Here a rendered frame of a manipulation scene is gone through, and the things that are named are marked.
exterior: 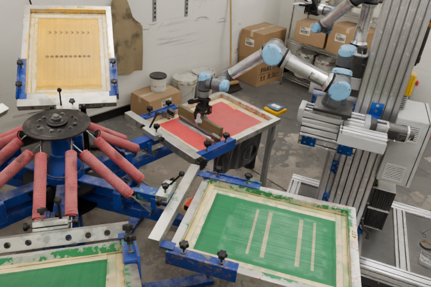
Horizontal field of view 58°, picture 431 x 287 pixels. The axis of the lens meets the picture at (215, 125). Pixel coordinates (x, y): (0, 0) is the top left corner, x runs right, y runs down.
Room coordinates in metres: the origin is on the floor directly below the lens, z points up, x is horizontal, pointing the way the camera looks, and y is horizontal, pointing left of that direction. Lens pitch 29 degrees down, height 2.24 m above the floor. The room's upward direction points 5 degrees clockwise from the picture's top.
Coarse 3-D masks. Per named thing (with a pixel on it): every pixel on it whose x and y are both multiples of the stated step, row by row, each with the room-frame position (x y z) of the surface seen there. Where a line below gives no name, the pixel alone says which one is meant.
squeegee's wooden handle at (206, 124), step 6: (180, 108) 2.35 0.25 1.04; (186, 108) 2.32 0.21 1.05; (180, 114) 2.34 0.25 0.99; (186, 114) 2.30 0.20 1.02; (192, 114) 2.26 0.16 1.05; (192, 120) 2.26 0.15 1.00; (204, 120) 2.19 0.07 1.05; (210, 120) 2.18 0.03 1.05; (204, 126) 2.18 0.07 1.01; (210, 126) 2.14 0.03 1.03; (216, 126) 2.12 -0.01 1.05; (210, 132) 2.14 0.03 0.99; (216, 132) 2.11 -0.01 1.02; (222, 132) 2.11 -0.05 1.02
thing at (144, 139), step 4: (144, 136) 1.93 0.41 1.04; (132, 140) 1.88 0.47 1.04; (136, 140) 1.88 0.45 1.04; (140, 140) 1.89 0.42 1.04; (144, 140) 1.89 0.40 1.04; (148, 140) 1.90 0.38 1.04; (152, 140) 1.92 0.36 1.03; (156, 140) 1.95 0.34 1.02; (140, 144) 1.86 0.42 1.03; (144, 144) 1.88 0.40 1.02; (152, 144) 1.92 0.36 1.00; (140, 148) 1.86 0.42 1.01; (144, 148) 1.88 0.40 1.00
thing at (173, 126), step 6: (222, 102) 2.67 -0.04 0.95; (210, 108) 2.55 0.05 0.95; (222, 108) 2.57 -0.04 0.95; (228, 108) 2.58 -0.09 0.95; (174, 120) 2.32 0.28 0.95; (162, 126) 2.22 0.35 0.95; (168, 126) 2.23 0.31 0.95; (174, 126) 2.24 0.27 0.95; (180, 126) 2.25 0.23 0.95; (186, 126) 2.25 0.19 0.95; (174, 132) 2.16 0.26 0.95; (180, 132) 2.17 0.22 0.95; (186, 132) 2.18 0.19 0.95
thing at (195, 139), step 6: (234, 114) 2.50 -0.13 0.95; (240, 114) 2.50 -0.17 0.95; (246, 114) 2.51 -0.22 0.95; (246, 120) 2.41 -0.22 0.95; (252, 120) 2.42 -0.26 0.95; (258, 120) 2.43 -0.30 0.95; (240, 126) 2.32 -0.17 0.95; (246, 126) 2.33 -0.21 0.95; (192, 132) 2.19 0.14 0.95; (228, 132) 2.23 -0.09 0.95; (234, 132) 2.23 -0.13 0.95; (240, 132) 2.24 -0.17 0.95; (186, 138) 2.10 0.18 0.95; (192, 138) 2.10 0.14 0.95; (198, 138) 2.11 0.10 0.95; (204, 138) 2.12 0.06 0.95; (222, 138) 2.14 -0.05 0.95; (192, 144) 2.04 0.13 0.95; (198, 144) 2.04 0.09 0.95
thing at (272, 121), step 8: (216, 96) 2.72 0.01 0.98; (224, 96) 2.74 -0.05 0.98; (232, 96) 2.73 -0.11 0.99; (184, 104) 2.51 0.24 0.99; (192, 104) 2.54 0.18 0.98; (240, 104) 2.63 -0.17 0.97; (248, 104) 2.60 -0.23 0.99; (176, 112) 2.43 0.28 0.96; (256, 112) 2.52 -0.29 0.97; (264, 112) 2.50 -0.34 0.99; (272, 120) 2.38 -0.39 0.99; (160, 128) 2.14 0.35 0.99; (256, 128) 2.25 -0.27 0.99; (264, 128) 2.29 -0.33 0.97; (240, 136) 2.12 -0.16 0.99; (248, 136) 2.17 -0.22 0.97; (184, 144) 1.97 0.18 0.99
